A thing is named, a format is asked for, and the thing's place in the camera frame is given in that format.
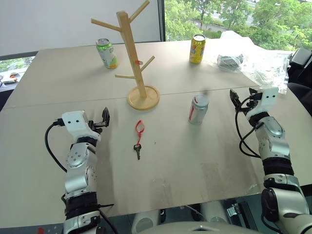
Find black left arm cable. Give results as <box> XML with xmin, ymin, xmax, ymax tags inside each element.
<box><xmin>44</xmin><ymin>118</ymin><xmax>68</xmax><ymax>173</ymax></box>

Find green drink can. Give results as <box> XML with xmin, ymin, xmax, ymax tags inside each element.
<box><xmin>96</xmin><ymin>38</ymin><xmax>119</xmax><ymax>70</ymax></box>

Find black chair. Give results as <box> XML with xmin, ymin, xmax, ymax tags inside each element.
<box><xmin>287</xmin><ymin>47</ymin><xmax>312</xmax><ymax>109</ymax></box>

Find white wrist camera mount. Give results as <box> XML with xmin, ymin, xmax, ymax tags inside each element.
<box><xmin>245</xmin><ymin>87</ymin><xmax>279</xmax><ymax>117</ymax></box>
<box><xmin>61</xmin><ymin>111</ymin><xmax>102</xmax><ymax>142</ymax></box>

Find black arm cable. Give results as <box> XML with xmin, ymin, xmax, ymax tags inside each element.
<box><xmin>44</xmin><ymin>118</ymin><xmax>68</xmax><ymax>173</ymax></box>
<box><xmin>234</xmin><ymin>97</ymin><xmax>264</xmax><ymax>158</ymax></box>

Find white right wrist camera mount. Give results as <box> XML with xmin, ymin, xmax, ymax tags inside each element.
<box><xmin>245</xmin><ymin>87</ymin><xmax>279</xmax><ymax>117</ymax></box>

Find dark window frame post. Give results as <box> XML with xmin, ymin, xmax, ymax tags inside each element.
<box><xmin>158</xmin><ymin>0</ymin><xmax>167</xmax><ymax>43</ymax></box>

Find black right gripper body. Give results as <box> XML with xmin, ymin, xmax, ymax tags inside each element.
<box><xmin>239</xmin><ymin>93</ymin><xmax>263</xmax><ymax>114</ymax></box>

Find keys on red strap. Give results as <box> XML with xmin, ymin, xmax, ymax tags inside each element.
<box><xmin>133</xmin><ymin>119</ymin><xmax>146</xmax><ymax>161</ymax></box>

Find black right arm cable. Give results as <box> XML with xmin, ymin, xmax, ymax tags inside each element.
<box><xmin>234</xmin><ymin>97</ymin><xmax>264</xmax><ymax>158</ymax></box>

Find yellow drink can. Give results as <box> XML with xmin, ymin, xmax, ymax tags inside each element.
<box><xmin>189</xmin><ymin>34</ymin><xmax>207</xmax><ymax>65</ymax></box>

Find clear plastic bag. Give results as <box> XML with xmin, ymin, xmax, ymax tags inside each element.
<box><xmin>214</xmin><ymin>30</ymin><xmax>293</xmax><ymax>95</ymax></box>

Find silver robot torso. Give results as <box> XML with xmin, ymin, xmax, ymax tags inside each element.
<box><xmin>136</xmin><ymin>220</ymin><xmax>266</xmax><ymax>234</ymax></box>

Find dark grey packet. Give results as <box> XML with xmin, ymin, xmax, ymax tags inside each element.
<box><xmin>217</xmin><ymin>54</ymin><xmax>245</xmax><ymax>72</ymax></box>

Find silver and red drink can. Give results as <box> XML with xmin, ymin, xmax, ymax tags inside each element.
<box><xmin>188</xmin><ymin>93</ymin><xmax>210</xmax><ymax>125</ymax></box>

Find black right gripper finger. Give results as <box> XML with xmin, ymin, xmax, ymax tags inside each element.
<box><xmin>248</xmin><ymin>87</ymin><xmax>263</xmax><ymax>98</ymax></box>
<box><xmin>230</xmin><ymin>89</ymin><xmax>242</xmax><ymax>109</ymax></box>

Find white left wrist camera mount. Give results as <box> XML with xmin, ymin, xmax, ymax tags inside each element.
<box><xmin>61</xmin><ymin>111</ymin><xmax>102</xmax><ymax>142</ymax></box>

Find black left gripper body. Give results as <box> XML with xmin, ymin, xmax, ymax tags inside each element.
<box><xmin>87</xmin><ymin>119</ymin><xmax>109</xmax><ymax>134</ymax></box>

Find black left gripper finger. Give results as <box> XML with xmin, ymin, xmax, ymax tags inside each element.
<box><xmin>101</xmin><ymin>106</ymin><xmax>111</xmax><ymax>128</ymax></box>

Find white rounded robot leg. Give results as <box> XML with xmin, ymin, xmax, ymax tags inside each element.
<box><xmin>132</xmin><ymin>210</ymin><xmax>159</xmax><ymax>234</ymax></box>
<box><xmin>200</xmin><ymin>200</ymin><xmax>229</xmax><ymax>224</ymax></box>

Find wooden tree-shaped hanger stand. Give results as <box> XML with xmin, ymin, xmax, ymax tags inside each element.
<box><xmin>91</xmin><ymin>0</ymin><xmax>161</xmax><ymax>111</ymax></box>

